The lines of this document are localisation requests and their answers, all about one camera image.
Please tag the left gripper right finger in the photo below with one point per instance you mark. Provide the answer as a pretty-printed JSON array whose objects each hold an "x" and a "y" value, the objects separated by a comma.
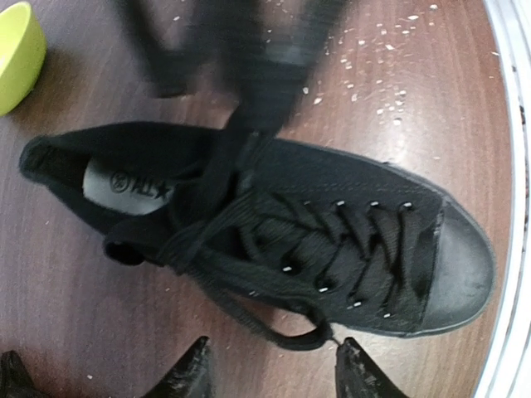
[{"x": 357, "y": 375}]

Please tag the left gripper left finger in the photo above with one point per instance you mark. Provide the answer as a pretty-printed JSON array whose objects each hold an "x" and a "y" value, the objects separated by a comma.
[{"x": 190, "y": 377}]

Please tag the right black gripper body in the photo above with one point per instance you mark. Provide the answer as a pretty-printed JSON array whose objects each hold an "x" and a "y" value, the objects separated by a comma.
[{"x": 267, "y": 75}]

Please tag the black sneaker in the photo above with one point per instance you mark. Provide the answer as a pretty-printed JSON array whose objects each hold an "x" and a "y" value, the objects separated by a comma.
[{"x": 288, "y": 238}]

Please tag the green bowl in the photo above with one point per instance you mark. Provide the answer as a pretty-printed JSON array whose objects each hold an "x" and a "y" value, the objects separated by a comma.
[{"x": 23, "y": 51}]

